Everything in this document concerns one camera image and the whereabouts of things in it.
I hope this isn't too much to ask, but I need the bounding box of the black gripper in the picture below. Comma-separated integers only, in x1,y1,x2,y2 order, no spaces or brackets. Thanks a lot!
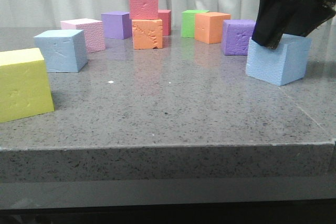
252,0,335,49

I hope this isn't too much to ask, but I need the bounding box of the light blue foam block textured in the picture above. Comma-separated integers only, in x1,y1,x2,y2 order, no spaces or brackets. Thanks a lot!
246,34,311,86

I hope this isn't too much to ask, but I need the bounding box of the blue foam block smooth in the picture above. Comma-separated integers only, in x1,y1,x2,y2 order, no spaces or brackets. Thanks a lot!
34,29,88,73

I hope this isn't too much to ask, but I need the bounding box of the purple foam block dented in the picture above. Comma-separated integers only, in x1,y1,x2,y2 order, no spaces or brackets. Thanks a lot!
221,19,256,56

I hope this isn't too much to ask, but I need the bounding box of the orange foam block smooth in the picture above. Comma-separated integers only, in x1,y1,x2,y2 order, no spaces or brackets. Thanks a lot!
194,12,231,44

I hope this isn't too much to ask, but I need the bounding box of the green foam block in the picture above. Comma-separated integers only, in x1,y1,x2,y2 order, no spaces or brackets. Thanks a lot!
181,9,209,38

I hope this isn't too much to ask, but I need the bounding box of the red foam block rear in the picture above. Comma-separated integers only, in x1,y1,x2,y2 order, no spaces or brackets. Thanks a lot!
158,9,172,36

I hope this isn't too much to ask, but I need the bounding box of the orange foam block dented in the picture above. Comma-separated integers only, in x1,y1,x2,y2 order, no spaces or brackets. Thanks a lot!
132,19,163,50

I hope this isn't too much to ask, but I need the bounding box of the coral red foam block top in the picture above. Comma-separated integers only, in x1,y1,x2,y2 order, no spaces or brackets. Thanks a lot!
129,0,159,19

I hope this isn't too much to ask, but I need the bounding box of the purple foam block rear left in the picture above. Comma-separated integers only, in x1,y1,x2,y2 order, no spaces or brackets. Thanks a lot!
101,11,132,39

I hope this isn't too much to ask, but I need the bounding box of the pink foam block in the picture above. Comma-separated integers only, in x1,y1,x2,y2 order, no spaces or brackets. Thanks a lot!
60,18,106,53

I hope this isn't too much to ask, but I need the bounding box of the yellow foam block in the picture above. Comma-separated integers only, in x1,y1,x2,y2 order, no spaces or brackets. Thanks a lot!
1,48,54,123

